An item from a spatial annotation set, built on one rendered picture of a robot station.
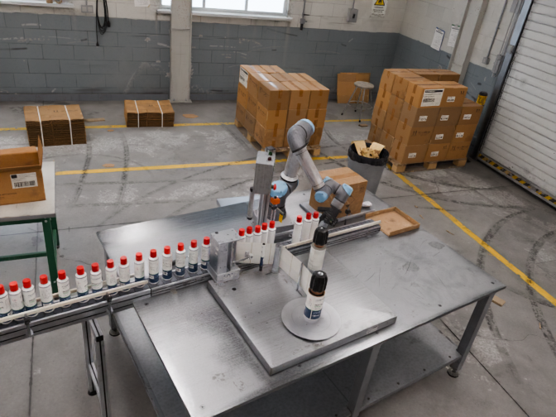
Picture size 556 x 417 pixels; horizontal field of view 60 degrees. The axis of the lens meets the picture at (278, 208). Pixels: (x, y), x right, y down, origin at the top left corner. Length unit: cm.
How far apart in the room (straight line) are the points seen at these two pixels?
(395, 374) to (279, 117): 370
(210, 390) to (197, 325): 39
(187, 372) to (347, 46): 731
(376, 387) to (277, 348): 103
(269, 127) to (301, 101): 51
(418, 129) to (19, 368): 493
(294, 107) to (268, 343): 417
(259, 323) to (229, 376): 32
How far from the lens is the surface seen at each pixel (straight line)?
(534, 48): 706
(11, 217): 354
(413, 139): 637
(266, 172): 265
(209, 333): 248
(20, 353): 369
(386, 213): 371
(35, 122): 632
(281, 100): 602
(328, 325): 252
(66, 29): 766
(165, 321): 254
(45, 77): 783
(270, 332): 244
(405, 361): 346
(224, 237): 257
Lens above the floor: 259
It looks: 30 degrees down
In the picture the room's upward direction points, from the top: 8 degrees clockwise
